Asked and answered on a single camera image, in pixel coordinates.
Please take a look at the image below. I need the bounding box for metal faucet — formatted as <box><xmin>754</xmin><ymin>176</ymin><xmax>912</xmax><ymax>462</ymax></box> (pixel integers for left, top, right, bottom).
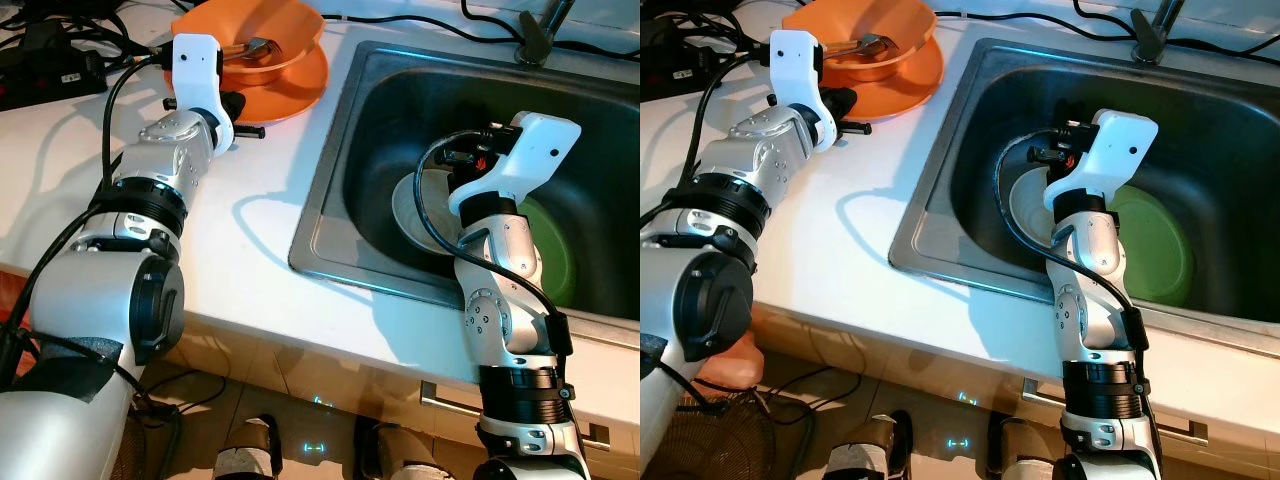
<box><xmin>1130</xmin><ymin>0</ymin><xmax>1193</xmax><ymax>67</ymax></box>
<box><xmin>513</xmin><ymin>0</ymin><xmax>578</xmax><ymax>67</ymax></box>

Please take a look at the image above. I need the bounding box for orange plastic bowl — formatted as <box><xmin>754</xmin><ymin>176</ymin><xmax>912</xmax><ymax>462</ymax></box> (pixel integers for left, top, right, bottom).
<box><xmin>171</xmin><ymin>0</ymin><xmax>325</xmax><ymax>87</ymax></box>
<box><xmin>781</xmin><ymin>0</ymin><xmax>940</xmax><ymax>84</ymax></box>

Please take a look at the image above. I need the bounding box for green plate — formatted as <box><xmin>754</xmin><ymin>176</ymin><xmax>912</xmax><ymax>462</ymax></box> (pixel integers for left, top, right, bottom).
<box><xmin>515</xmin><ymin>195</ymin><xmax>580</xmax><ymax>308</ymax></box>
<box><xmin>1105</xmin><ymin>185</ymin><xmax>1197</xmax><ymax>308</ymax></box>

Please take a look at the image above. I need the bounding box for black fan grille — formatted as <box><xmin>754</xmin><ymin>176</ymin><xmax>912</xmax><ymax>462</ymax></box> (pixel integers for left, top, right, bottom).
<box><xmin>108</xmin><ymin>395</ymin><xmax>186</xmax><ymax>480</ymax></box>
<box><xmin>640</xmin><ymin>392</ymin><xmax>779</xmax><ymax>480</ymax></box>

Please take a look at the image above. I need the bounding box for orange plastic plate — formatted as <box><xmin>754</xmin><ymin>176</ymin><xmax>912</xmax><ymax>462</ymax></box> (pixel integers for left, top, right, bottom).
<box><xmin>822</xmin><ymin>40</ymin><xmax>947</xmax><ymax>123</ymax></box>
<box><xmin>215</xmin><ymin>45</ymin><xmax>331</xmax><ymax>127</ymax></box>

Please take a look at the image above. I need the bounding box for brown rounded object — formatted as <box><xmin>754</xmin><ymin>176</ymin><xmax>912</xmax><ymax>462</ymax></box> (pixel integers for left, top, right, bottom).
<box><xmin>693</xmin><ymin>318</ymin><xmax>769</xmax><ymax>393</ymax></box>

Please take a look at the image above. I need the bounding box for black power strip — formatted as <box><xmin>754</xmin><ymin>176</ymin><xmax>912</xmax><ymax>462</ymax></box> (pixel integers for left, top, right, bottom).
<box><xmin>0</xmin><ymin>40</ymin><xmax>109</xmax><ymax>113</ymax></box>
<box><xmin>640</xmin><ymin>15</ymin><xmax>706</xmax><ymax>103</ymax></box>

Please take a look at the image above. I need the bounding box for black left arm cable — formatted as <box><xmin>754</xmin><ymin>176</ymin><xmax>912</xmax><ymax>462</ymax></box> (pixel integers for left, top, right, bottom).
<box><xmin>98</xmin><ymin>52</ymin><xmax>179</xmax><ymax>196</ymax></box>
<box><xmin>698</xmin><ymin>50</ymin><xmax>776</xmax><ymax>186</ymax></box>

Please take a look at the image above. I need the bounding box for white plate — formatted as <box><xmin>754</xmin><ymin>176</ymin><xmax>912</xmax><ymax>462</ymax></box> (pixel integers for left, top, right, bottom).
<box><xmin>389</xmin><ymin>168</ymin><xmax>469</xmax><ymax>259</ymax></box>
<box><xmin>1004</xmin><ymin>168</ymin><xmax>1063</xmax><ymax>257</ymax></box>

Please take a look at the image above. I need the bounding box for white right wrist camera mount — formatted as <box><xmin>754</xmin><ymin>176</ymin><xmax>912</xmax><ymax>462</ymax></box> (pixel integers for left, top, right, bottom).
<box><xmin>447</xmin><ymin>112</ymin><xmax>584</xmax><ymax>217</ymax></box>
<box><xmin>1042</xmin><ymin>108</ymin><xmax>1160</xmax><ymax>213</ymax></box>

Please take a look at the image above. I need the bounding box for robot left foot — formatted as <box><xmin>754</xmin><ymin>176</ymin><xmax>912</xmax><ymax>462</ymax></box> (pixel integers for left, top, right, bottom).
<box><xmin>212</xmin><ymin>414</ymin><xmax>286</xmax><ymax>480</ymax></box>
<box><xmin>822</xmin><ymin>410</ymin><xmax>913</xmax><ymax>480</ymax></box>

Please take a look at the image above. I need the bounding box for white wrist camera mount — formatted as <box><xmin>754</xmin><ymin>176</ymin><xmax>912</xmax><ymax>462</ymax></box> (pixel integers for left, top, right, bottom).
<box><xmin>447</xmin><ymin>112</ymin><xmax>584</xmax><ymax>217</ymax></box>
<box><xmin>1042</xmin><ymin>108</ymin><xmax>1160</xmax><ymax>213</ymax></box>
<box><xmin>171</xmin><ymin>33</ymin><xmax>237</xmax><ymax>153</ymax></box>
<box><xmin>769</xmin><ymin>29</ymin><xmax>837</xmax><ymax>153</ymax></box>

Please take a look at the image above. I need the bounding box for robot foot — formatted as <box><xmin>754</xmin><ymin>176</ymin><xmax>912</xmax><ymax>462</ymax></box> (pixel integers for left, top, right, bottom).
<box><xmin>822</xmin><ymin>410</ymin><xmax>913</xmax><ymax>480</ymax></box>
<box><xmin>212</xmin><ymin>414</ymin><xmax>286</xmax><ymax>480</ymax></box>
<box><xmin>353</xmin><ymin>414</ymin><xmax>456</xmax><ymax>480</ymax></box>

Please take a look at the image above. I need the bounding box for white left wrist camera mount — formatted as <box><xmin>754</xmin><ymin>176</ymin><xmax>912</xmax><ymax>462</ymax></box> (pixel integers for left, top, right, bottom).
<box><xmin>769</xmin><ymin>29</ymin><xmax>837</xmax><ymax>153</ymax></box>
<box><xmin>171</xmin><ymin>33</ymin><xmax>237</xmax><ymax>153</ymax></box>

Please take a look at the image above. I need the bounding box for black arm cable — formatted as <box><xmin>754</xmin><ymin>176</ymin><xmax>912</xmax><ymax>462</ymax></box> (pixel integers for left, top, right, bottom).
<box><xmin>698</xmin><ymin>50</ymin><xmax>776</xmax><ymax>186</ymax></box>
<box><xmin>413</xmin><ymin>128</ymin><xmax>481</xmax><ymax>263</ymax></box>
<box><xmin>995</xmin><ymin>128</ymin><xmax>1066</xmax><ymax>259</ymax></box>
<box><xmin>98</xmin><ymin>52</ymin><xmax>179</xmax><ymax>196</ymax></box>

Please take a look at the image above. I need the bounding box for stainless steel sink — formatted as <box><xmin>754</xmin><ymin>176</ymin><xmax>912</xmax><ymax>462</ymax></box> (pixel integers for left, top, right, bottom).
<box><xmin>888</xmin><ymin>38</ymin><xmax>1280</xmax><ymax>359</ymax></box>
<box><xmin>288</xmin><ymin>40</ymin><xmax>641</xmax><ymax>323</ymax></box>

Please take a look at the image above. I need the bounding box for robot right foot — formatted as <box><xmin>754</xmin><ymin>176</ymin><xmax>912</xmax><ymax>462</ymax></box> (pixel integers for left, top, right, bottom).
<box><xmin>353</xmin><ymin>414</ymin><xmax>456</xmax><ymax>480</ymax></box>

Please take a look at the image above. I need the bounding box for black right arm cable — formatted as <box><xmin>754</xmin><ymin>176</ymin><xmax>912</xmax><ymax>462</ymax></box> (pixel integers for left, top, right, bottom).
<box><xmin>995</xmin><ymin>128</ymin><xmax>1066</xmax><ymax>259</ymax></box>
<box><xmin>413</xmin><ymin>128</ymin><xmax>481</xmax><ymax>263</ymax></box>

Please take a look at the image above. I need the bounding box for black counter cable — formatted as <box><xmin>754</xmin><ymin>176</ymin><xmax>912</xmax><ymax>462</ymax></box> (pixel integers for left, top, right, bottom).
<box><xmin>460</xmin><ymin>0</ymin><xmax>641</xmax><ymax>59</ymax></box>
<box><xmin>1073</xmin><ymin>0</ymin><xmax>1280</xmax><ymax>56</ymax></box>

